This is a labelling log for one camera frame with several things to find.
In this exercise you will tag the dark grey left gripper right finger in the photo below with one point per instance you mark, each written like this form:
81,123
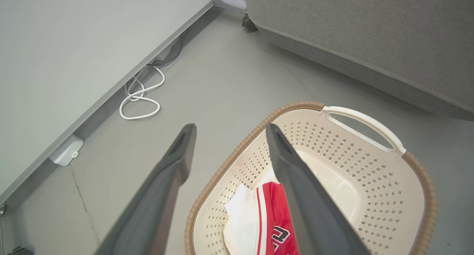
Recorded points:
311,210

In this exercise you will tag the wide white partition panel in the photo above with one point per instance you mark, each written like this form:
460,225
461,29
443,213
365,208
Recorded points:
74,44

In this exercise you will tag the black caster wheel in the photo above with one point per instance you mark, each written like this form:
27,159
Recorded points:
249,24
18,251

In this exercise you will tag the small white plastic box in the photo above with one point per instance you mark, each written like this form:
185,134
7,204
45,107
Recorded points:
66,151

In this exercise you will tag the cream perforated laundry basket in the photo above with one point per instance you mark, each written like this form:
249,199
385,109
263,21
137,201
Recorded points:
377,199

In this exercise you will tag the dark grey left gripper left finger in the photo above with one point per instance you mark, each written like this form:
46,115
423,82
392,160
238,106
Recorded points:
155,203

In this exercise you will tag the red and white jersey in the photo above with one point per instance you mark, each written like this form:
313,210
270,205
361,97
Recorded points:
242,225

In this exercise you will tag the grey fabric sofa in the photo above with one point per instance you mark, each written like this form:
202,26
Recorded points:
370,29

